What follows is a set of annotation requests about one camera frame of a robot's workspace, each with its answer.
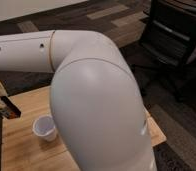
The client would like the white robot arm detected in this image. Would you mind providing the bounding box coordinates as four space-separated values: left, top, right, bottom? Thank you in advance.
0 30 157 171

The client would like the black furniture unit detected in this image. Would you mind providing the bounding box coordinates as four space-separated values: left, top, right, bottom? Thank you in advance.
140 0 196 67

